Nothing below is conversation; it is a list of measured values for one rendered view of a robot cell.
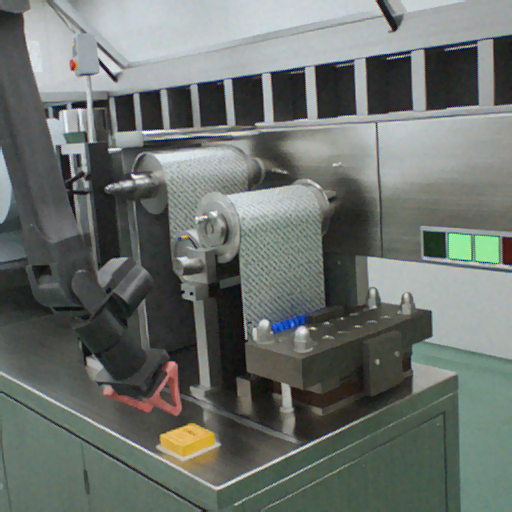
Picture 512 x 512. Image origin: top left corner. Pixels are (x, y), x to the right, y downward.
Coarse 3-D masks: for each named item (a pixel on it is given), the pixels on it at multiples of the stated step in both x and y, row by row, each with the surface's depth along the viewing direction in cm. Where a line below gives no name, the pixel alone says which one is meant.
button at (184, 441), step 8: (192, 424) 131; (168, 432) 128; (176, 432) 128; (184, 432) 127; (192, 432) 127; (200, 432) 127; (208, 432) 127; (168, 440) 125; (176, 440) 124; (184, 440) 124; (192, 440) 124; (200, 440) 125; (208, 440) 126; (168, 448) 126; (176, 448) 124; (184, 448) 122; (192, 448) 123; (200, 448) 125; (184, 456) 123
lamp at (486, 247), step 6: (480, 240) 139; (486, 240) 138; (492, 240) 137; (498, 240) 136; (480, 246) 139; (486, 246) 138; (492, 246) 137; (498, 246) 136; (480, 252) 139; (486, 252) 138; (492, 252) 137; (498, 252) 137; (480, 258) 140; (486, 258) 139; (492, 258) 138; (498, 258) 137
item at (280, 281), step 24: (288, 240) 153; (312, 240) 157; (240, 264) 145; (264, 264) 149; (288, 264) 153; (312, 264) 158; (264, 288) 149; (288, 288) 154; (312, 288) 159; (264, 312) 150; (288, 312) 154
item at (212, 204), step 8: (312, 192) 160; (216, 200) 146; (208, 208) 148; (216, 208) 146; (224, 208) 144; (320, 208) 159; (320, 216) 159; (232, 224) 143; (232, 232) 144; (232, 240) 144; (208, 248) 151; (216, 248) 149; (224, 248) 147
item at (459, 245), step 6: (450, 234) 144; (456, 234) 143; (450, 240) 144; (456, 240) 143; (462, 240) 142; (468, 240) 141; (450, 246) 144; (456, 246) 143; (462, 246) 142; (468, 246) 141; (450, 252) 145; (456, 252) 143; (462, 252) 142; (468, 252) 141; (456, 258) 144; (462, 258) 143; (468, 258) 142
